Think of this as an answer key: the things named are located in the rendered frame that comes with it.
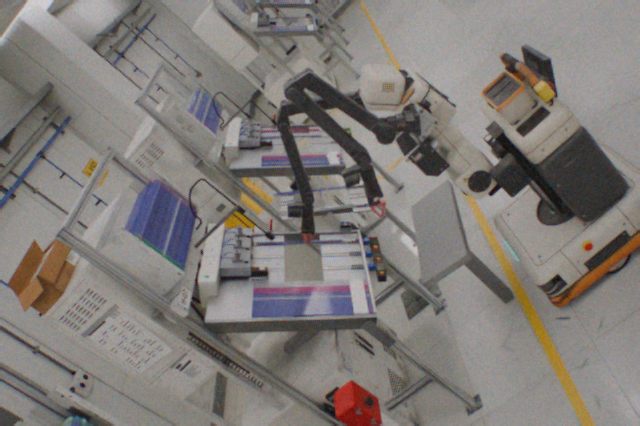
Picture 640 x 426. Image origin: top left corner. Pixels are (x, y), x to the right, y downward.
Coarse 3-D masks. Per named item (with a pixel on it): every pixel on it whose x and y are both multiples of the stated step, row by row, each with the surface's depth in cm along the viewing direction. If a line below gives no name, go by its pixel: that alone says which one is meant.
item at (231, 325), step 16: (208, 320) 255; (224, 320) 256; (240, 320) 256; (256, 320) 256; (272, 320) 256; (288, 320) 256; (304, 320) 257; (320, 320) 257; (336, 320) 257; (352, 320) 258; (368, 320) 258
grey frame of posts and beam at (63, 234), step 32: (96, 256) 232; (192, 256) 278; (384, 256) 327; (128, 288) 239; (192, 288) 261; (416, 288) 340; (192, 320) 252; (224, 352) 258; (288, 384) 273; (448, 384) 274; (320, 416) 280
